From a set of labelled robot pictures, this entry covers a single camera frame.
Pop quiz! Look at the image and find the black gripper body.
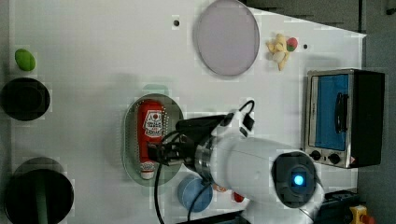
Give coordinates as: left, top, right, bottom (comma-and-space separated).
147, 134, 196, 166

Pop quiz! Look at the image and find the red ketchup bottle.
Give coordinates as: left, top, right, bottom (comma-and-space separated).
137, 100, 163, 180

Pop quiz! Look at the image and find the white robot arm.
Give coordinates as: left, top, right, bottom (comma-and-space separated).
148, 135, 325, 224

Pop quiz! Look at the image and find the green oval strainer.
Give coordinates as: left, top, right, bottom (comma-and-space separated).
121, 84, 183, 197

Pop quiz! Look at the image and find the blue bowl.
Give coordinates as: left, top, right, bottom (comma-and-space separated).
177, 175, 213, 213

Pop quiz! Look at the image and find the toy orange half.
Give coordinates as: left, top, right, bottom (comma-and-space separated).
212, 184, 227, 192

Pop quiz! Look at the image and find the small red toy strawberry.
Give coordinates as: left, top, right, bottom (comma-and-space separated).
233, 192, 245, 203

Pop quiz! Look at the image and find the round grey plate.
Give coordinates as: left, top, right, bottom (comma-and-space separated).
195, 0, 260, 76

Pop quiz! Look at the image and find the peeled toy banana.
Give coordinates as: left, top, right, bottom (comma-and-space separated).
266, 34, 290, 71

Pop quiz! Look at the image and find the large black pot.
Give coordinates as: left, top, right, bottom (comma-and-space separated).
4, 157, 75, 224

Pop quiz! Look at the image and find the toy strawberry near banana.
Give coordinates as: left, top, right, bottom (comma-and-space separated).
287, 37, 298, 52

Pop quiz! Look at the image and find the small black pot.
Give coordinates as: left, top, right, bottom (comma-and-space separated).
1, 77, 50, 121

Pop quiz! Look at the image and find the silver toaster oven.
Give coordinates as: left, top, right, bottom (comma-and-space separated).
304, 69, 385, 169

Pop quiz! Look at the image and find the green toy lime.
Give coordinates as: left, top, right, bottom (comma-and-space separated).
14, 49, 36, 71

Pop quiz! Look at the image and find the yellow red emergency button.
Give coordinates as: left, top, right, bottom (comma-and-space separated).
349, 205, 376, 224

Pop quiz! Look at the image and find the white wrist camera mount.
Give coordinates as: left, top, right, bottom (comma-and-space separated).
175, 99, 256, 140

